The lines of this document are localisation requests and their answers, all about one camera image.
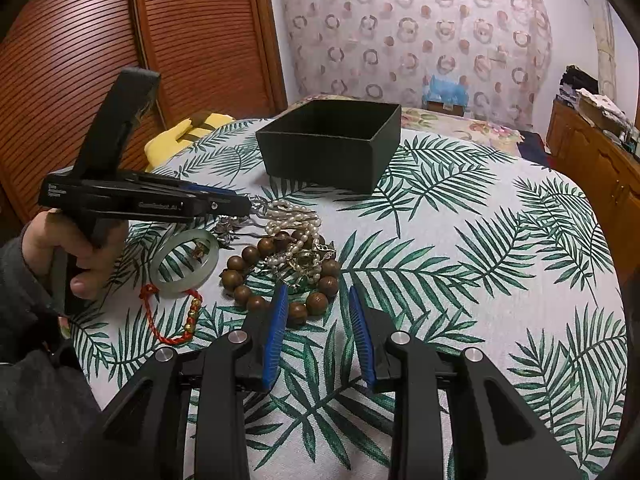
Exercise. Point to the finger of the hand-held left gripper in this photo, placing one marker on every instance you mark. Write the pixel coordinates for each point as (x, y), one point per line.
(200, 189)
(225, 205)

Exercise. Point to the silver hairpin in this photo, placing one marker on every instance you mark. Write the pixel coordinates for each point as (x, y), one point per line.
(225, 232)

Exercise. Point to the beige window curtain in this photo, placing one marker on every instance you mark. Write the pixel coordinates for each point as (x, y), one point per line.
(602, 40)

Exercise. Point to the person's left hand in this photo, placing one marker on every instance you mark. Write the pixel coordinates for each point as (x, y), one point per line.
(102, 265)

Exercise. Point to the leaf-print tablecloth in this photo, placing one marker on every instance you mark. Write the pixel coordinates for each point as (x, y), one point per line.
(475, 285)

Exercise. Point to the black cardboard box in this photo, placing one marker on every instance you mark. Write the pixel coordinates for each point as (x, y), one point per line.
(320, 160)

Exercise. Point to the row of cosmetic bottles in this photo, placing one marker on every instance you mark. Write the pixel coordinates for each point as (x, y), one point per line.
(630, 140)

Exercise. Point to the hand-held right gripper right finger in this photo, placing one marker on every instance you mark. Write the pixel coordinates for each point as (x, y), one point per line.
(360, 340)

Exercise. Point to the small cardboard box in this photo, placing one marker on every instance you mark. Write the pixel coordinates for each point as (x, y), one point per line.
(445, 108)

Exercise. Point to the yellow plush toy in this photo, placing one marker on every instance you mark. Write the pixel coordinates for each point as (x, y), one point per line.
(165, 140)

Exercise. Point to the wooden sideboard cabinet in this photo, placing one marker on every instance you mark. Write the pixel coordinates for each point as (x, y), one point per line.
(600, 175)

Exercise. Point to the pale green jade bangle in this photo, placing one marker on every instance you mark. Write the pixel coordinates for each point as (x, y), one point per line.
(165, 275)

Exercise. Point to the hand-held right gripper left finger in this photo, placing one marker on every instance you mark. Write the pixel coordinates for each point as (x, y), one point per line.
(277, 332)

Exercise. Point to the navy blue bed sheet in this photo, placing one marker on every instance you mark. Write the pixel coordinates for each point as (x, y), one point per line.
(535, 147)

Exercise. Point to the wooden louvred wardrobe door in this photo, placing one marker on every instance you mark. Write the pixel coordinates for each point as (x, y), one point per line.
(210, 35)
(65, 60)

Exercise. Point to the person's left forearm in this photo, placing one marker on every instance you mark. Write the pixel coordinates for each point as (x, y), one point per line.
(25, 310)

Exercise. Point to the stack of dark folded clothes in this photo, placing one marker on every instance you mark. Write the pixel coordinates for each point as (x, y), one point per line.
(580, 82)

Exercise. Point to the small gold charm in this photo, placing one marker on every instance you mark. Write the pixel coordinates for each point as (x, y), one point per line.
(201, 251)

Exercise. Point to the white patterned cloth pile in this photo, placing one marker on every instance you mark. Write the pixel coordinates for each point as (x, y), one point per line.
(600, 107)

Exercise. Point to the blue plastic bag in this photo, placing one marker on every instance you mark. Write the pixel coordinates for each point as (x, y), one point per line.
(447, 90)

